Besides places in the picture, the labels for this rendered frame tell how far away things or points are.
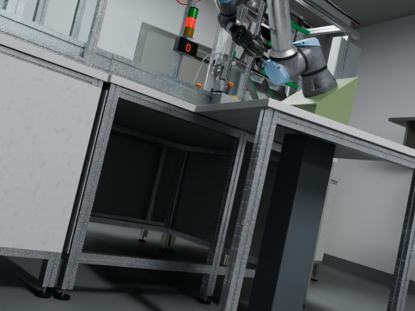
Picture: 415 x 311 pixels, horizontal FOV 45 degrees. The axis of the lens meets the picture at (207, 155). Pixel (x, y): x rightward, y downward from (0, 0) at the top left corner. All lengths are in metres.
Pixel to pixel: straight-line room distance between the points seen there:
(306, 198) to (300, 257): 0.24
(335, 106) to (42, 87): 1.15
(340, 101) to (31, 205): 1.28
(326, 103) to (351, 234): 3.87
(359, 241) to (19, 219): 4.43
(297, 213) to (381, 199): 3.60
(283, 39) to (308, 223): 0.75
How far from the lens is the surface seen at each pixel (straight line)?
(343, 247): 5.92
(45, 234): 1.90
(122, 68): 2.05
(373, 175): 5.77
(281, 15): 1.98
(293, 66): 2.07
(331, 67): 4.25
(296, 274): 2.13
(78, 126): 1.90
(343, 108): 2.16
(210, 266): 2.36
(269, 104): 1.70
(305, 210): 2.10
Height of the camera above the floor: 0.50
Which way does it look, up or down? 4 degrees up
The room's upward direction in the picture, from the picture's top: 13 degrees clockwise
